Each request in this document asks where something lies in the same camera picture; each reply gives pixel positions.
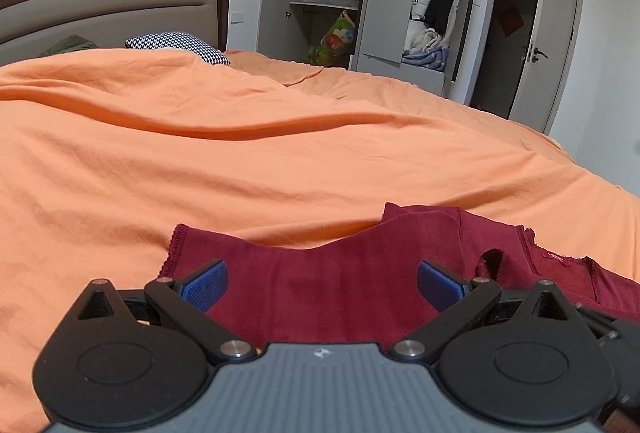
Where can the olive green cloth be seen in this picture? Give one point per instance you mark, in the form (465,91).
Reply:
(72,43)

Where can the dark wood padded headboard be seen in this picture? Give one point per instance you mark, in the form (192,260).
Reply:
(29,27)

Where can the blue folded cloth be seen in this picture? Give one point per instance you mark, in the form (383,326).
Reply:
(435,59)

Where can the blue checkered pillow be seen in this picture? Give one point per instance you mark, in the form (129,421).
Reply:
(179,40)

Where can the colourful bag in wardrobe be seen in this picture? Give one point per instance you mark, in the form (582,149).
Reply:
(336,45)

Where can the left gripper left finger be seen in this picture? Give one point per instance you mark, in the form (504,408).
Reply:
(183,305)

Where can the grey room door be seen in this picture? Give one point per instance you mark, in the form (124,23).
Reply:
(548,53)

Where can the dark red shirt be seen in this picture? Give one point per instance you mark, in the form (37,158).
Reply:
(363,288)

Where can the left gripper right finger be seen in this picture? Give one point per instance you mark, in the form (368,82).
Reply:
(460,306)

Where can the white clothes pile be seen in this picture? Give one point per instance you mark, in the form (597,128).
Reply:
(421,38)

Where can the orange bed cover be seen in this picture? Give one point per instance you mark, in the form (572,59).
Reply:
(104,152)

